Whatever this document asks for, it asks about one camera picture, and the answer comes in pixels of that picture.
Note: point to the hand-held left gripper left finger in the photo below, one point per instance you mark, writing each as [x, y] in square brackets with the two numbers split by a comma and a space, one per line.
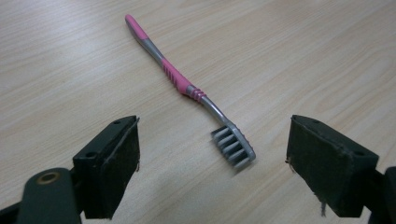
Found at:
[107, 169]

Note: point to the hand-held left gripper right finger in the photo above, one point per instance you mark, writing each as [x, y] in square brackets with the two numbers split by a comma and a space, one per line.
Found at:
[323, 168]

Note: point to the pink and grey toothbrush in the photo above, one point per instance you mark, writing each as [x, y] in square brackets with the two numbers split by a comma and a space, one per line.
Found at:
[183, 85]

